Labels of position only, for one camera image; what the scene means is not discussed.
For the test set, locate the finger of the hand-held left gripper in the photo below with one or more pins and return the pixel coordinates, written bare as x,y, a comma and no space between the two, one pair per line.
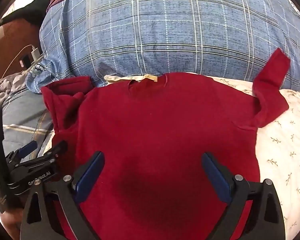
47,158
27,148

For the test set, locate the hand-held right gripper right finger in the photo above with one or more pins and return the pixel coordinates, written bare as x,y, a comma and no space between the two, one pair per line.
216,180

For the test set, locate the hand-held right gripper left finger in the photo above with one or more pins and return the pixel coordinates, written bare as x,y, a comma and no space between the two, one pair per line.
88,180

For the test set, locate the red sweater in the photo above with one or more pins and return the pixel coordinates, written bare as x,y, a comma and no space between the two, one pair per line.
152,120

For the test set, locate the grey crumpled cloth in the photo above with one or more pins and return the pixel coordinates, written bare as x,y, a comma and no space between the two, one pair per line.
7,85

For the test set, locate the white floral blanket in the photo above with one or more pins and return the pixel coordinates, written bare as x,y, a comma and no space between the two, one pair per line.
280,145

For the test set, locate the black power strip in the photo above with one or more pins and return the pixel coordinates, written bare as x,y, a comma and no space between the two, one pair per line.
27,60

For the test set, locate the white phone charger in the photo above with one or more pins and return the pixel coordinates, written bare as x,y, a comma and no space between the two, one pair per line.
35,52

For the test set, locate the brown wooden furniture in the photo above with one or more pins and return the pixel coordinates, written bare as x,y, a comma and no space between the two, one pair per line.
17,40

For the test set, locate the black cloth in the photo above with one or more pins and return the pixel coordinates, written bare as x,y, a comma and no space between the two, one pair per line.
27,11

